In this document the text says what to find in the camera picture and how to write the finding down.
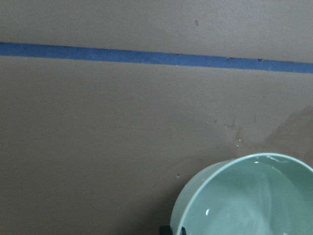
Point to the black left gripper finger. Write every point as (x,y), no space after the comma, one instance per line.
(164,230)

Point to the mint green bowl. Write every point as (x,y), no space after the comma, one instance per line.
(259,194)

